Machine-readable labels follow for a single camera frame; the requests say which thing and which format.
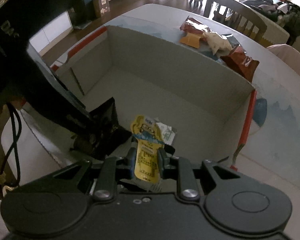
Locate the black snack packet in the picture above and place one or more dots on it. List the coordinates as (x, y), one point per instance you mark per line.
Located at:
(110, 120)

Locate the yellow snack pouch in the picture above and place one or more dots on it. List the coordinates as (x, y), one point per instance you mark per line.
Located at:
(146, 155)

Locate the grey blue snack packet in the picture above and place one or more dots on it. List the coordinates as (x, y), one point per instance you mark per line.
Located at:
(232, 39)

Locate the beige sofa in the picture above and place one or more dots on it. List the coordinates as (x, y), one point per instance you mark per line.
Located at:
(277, 30)

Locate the pile of dark clothes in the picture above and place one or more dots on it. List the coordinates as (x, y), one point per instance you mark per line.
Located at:
(277, 10)

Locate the white cabinet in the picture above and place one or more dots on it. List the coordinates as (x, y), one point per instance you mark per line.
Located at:
(52, 32)

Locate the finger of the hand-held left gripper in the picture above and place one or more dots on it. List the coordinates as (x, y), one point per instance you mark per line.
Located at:
(65, 110)

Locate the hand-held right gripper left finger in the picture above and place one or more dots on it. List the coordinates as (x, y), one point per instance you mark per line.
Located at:
(132, 162)

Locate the dark red snack bag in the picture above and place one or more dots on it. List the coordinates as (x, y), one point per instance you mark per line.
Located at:
(240, 63)

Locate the red checkered chip bag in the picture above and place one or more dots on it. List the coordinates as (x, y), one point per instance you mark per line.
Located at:
(193, 25)

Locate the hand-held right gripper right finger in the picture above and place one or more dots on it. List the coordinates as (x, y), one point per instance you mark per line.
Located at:
(160, 163)

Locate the wooden dining chair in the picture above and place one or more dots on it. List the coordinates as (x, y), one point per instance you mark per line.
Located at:
(236, 12)

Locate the brown paper bag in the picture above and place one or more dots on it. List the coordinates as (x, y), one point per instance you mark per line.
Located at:
(101, 6)

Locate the white snack packet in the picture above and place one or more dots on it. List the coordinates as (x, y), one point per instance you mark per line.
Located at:
(168, 132)

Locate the orange snack packet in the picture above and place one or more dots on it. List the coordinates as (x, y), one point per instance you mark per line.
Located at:
(190, 40)

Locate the cream snack bag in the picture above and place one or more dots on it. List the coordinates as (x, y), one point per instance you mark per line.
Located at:
(218, 43)

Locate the grey cardboard box red tape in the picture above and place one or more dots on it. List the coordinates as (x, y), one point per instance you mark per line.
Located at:
(165, 85)

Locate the pink covered chair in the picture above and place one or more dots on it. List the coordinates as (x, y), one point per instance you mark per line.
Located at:
(292, 60)

